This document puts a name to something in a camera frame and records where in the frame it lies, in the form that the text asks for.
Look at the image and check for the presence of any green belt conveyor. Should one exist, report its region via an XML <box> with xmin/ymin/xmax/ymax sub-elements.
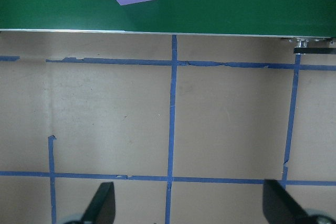
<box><xmin>0</xmin><ymin>0</ymin><xmax>336</xmax><ymax>56</ymax></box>

